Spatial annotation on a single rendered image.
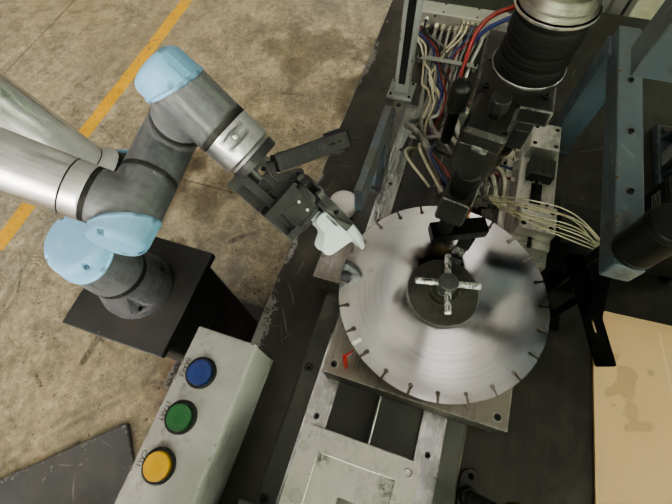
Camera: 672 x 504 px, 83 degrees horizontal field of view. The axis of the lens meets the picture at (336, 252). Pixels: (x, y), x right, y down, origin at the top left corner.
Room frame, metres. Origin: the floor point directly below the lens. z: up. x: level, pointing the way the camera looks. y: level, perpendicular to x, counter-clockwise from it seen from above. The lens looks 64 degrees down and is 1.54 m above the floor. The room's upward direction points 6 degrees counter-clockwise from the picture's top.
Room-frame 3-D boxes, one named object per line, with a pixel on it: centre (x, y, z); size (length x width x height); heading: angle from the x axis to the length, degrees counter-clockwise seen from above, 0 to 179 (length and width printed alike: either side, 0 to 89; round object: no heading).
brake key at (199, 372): (0.11, 0.24, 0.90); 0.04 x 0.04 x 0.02
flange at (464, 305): (0.19, -0.16, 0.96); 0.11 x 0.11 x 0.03
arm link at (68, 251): (0.35, 0.45, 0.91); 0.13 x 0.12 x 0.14; 164
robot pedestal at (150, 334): (0.34, 0.45, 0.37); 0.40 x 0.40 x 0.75; 67
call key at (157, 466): (-0.02, 0.29, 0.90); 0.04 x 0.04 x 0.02
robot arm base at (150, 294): (0.34, 0.45, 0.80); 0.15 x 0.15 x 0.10
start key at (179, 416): (0.05, 0.27, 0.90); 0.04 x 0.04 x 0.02
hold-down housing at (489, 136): (0.26, -0.17, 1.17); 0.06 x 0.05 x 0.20; 148
